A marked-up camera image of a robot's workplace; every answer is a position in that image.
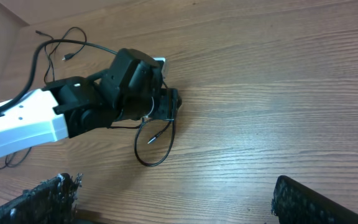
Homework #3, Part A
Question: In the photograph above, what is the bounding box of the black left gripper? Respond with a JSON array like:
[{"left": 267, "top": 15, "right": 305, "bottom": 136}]
[{"left": 149, "top": 88, "right": 182, "bottom": 121}]

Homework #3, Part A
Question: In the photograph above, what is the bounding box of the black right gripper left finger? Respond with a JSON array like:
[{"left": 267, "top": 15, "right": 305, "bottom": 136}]
[{"left": 0, "top": 173, "right": 83, "bottom": 224}]

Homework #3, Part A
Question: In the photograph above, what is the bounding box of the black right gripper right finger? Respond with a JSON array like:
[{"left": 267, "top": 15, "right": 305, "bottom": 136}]
[{"left": 271, "top": 175, "right": 358, "bottom": 224}]

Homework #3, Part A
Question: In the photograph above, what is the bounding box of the black thin plug cable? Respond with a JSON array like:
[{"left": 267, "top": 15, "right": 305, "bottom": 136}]
[{"left": 134, "top": 118, "right": 177, "bottom": 167}]

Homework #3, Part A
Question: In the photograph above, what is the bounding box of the black micro USB cable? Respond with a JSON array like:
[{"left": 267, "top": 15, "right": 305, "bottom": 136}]
[{"left": 35, "top": 26, "right": 88, "bottom": 85}]

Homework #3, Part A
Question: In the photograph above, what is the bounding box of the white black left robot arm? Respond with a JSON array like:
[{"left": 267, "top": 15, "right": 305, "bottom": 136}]
[{"left": 0, "top": 49, "right": 182, "bottom": 157}]

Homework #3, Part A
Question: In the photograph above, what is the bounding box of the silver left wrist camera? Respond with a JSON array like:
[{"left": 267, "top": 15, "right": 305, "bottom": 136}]
[{"left": 154, "top": 57, "right": 169, "bottom": 79}]

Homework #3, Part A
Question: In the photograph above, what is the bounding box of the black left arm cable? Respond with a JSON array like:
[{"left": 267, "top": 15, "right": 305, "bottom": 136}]
[{"left": 0, "top": 39, "right": 118, "bottom": 121}]

